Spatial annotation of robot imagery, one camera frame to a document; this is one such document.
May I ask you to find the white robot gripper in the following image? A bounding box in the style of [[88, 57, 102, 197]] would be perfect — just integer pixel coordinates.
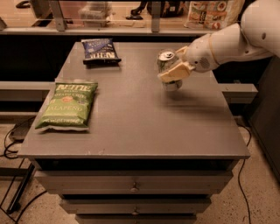
[[157, 34, 219, 83]]

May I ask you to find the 7up soda can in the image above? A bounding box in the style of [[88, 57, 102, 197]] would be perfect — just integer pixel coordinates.
[[157, 49, 183, 92]]

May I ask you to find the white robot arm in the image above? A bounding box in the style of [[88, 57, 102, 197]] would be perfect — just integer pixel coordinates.
[[157, 0, 280, 83]]

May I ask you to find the colourful snack bag on shelf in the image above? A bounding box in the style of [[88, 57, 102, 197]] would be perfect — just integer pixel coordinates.
[[184, 0, 245, 30]]

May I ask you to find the blue Kettle chip bag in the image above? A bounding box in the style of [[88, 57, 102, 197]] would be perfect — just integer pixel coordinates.
[[81, 38, 122, 65]]

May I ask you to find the grey drawer cabinet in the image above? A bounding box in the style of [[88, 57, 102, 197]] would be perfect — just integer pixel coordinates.
[[20, 43, 249, 224]]

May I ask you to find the green Kettle jalapeno chip bag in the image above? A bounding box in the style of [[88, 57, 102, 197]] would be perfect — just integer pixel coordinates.
[[35, 80, 98, 131]]

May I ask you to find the top drawer with knob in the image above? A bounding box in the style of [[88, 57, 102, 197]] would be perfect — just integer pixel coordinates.
[[35, 171, 233, 195]]

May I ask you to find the drawer with knob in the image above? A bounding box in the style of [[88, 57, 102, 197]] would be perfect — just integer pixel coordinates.
[[60, 199, 211, 215], [35, 171, 233, 195]]

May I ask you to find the middle drawer with knob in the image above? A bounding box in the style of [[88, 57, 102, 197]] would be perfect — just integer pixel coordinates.
[[60, 199, 211, 215]]

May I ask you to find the black metal stand leg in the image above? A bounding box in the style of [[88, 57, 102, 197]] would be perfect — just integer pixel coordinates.
[[6, 164, 34, 214]]

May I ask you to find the black cable right floor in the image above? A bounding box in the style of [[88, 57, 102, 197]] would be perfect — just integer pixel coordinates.
[[236, 123, 253, 224]]

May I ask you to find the grey metal shelf rail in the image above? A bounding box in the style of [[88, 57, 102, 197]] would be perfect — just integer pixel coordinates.
[[0, 0, 210, 37]]

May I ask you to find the black cables left floor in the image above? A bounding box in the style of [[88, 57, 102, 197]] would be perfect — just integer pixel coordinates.
[[0, 116, 47, 224]]

